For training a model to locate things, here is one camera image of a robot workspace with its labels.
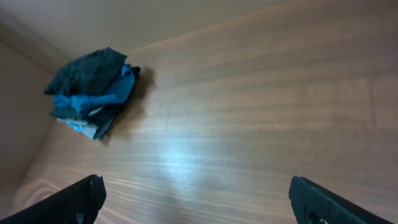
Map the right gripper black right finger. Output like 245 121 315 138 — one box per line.
289 176 392 224

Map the blue folded polo shirt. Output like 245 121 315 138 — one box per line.
51 64 141 119

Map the light blue folded garment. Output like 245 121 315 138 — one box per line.
57 118 98 139

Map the dark charcoal folded garment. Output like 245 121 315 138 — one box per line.
66 75 139 140

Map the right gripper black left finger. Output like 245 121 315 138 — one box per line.
1 174 106 224

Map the black polo shirt white logo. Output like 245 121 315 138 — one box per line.
44 47 127 96

